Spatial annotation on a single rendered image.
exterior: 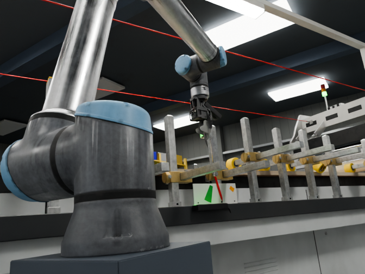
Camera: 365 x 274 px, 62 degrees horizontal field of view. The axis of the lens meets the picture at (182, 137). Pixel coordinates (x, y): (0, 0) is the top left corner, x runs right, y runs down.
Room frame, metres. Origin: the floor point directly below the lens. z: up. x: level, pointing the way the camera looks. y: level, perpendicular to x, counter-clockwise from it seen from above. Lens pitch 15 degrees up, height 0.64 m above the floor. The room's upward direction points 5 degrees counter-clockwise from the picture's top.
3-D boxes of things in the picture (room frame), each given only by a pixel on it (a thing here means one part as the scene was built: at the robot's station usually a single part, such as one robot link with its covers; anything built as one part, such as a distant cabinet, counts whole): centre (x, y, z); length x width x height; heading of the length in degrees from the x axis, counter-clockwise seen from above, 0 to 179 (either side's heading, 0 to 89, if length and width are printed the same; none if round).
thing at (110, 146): (0.59, 0.14, 0.79); 0.17 x 0.15 x 0.18; 62
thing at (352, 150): (1.91, -0.85, 0.95); 0.50 x 0.04 x 0.04; 33
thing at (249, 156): (1.69, -0.38, 0.95); 0.13 x 0.06 x 0.05; 123
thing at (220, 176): (1.55, -0.17, 0.85); 0.13 x 0.06 x 0.05; 123
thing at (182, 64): (1.31, -0.06, 1.33); 0.12 x 0.12 x 0.09; 62
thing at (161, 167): (1.21, 0.18, 0.82); 0.43 x 0.03 x 0.04; 33
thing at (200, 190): (1.50, -0.14, 0.75); 0.26 x 0.01 x 0.10; 123
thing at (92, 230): (0.58, 0.13, 0.65); 0.19 x 0.19 x 0.10
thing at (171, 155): (1.40, 0.06, 0.89); 0.03 x 0.03 x 0.48; 33
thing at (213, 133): (1.54, -0.15, 0.87); 0.03 x 0.03 x 0.48; 33
